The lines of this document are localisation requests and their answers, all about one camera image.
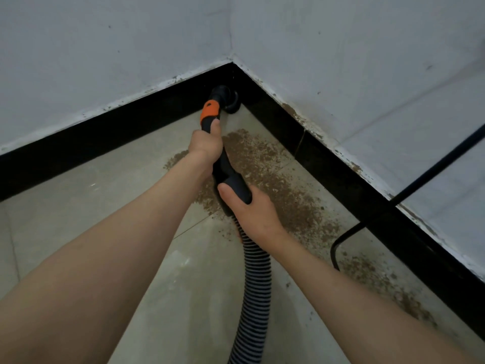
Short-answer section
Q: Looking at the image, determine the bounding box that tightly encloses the person's right hand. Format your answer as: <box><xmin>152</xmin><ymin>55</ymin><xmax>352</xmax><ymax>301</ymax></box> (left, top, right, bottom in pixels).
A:
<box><xmin>217</xmin><ymin>181</ymin><xmax>293</xmax><ymax>251</ymax></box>

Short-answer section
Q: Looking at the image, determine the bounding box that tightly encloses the person's left hand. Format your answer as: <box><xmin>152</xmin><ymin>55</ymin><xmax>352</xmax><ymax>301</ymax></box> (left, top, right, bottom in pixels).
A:
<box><xmin>187</xmin><ymin>119</ymin><xmax>225</xmax><ymax>177</ymax></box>

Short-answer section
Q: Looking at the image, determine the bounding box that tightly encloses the brown sawdust dirt patch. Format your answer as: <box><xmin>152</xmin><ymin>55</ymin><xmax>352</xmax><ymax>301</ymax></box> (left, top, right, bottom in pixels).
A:
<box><xmin>165</xmin><ymin>128</ymin><xmax>441</xmax><ymax>327</ymax></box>

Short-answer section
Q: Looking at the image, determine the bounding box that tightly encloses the black vacuum hose with handle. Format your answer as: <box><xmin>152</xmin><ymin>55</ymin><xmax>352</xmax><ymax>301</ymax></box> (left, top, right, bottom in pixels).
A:
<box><xmin>200</xmin><ymin>84</ymin><xmax>273</xmax><ymax>364</ymax></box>

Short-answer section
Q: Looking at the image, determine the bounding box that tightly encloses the black power cable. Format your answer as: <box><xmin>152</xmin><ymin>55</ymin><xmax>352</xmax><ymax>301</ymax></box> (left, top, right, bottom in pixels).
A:
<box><xmin>330</xmin><ymin>123</ymin><xmax>485</xmax><ymax>271</ymax></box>

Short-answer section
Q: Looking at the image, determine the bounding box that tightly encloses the person's left forearm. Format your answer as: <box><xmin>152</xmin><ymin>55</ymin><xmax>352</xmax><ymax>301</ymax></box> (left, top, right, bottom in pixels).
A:
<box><xmin>0</xmin><ymin>157</ymin><xmax>209</xmax><ymax>364</ymax></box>

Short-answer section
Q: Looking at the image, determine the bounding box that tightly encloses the person's right forearm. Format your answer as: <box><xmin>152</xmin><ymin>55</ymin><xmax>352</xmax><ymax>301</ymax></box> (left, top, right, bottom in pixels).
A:
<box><xmin>274</xmin><ymin>233</ymin><xmax>474</xmax><ymax>364</ymax></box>

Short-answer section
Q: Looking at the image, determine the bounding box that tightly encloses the tiled floor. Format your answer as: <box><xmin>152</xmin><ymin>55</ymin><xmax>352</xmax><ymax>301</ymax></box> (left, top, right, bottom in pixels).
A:
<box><xmin>0</xmin><ymin>106</ymin><xmax>485</xmax><ymax>364</ymax></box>

